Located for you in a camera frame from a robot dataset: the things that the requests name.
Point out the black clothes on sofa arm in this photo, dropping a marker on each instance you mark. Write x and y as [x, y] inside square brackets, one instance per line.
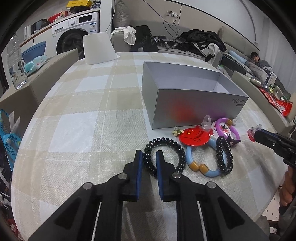
[144, 40]

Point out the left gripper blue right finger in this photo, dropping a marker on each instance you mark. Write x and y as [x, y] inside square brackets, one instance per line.
[159, 159]

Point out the black jacket pile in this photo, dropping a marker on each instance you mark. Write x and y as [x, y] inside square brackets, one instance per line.
[203, 43]

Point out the red China flag badge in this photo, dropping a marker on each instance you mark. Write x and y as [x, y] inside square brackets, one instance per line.
[194, 137]

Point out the white paper towel roll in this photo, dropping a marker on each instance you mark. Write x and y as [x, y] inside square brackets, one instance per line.
[98, 48]

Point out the small green flower hair clip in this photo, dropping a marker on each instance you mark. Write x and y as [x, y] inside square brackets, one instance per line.
[177, 131]

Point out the beige bench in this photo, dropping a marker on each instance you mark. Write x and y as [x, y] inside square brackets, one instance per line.
[279, 122]
[25, 101]

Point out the wet wipes pack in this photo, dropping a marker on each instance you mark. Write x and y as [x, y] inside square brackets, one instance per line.
[34, 65]

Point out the beige bench left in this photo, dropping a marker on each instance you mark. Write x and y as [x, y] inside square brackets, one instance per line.
[25, 101]

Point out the person lying on sofa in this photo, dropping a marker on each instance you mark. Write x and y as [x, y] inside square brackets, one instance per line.
[263, 64]

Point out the grey sofa cushion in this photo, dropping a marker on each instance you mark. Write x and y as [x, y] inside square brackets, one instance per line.
[121, 14]

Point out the white kettle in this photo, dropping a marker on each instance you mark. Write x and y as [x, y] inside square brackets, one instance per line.
[27, 32]

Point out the grey cardboard phone box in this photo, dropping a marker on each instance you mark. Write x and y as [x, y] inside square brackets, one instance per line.
[181, 95]

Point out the red snack bag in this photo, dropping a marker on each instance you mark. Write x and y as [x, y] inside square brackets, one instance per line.
[283, 106]

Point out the white garment on sofa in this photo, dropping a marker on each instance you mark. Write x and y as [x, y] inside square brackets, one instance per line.
[129, 34]

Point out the grey sofa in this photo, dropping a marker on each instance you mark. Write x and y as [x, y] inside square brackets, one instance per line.
[164, 46]

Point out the blue shopping bag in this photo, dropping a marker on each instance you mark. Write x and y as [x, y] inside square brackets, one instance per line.
[10, 136]

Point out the beige bench right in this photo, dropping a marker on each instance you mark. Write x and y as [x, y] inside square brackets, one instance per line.
[279, 122]

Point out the yellow cardboard box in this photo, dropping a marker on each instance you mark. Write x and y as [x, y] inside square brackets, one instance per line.
[87, 3]

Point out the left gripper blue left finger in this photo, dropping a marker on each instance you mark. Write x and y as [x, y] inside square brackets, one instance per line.
[139, 163]

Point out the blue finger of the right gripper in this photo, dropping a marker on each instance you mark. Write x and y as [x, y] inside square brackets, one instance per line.
[267, 138]

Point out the white front-load washing machine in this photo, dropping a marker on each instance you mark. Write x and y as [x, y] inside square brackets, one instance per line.
[68, 34]

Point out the blue plastic basin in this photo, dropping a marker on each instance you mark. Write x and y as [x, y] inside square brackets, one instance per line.
[34, 51]

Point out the person's right hand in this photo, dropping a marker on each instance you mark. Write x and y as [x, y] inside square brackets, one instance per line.
[288, 188]

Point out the checkered tablecloth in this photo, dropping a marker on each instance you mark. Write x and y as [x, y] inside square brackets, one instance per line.
[91, 123]

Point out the clear plastic water bottle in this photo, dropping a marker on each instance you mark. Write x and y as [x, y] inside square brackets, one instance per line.
[15, 62]

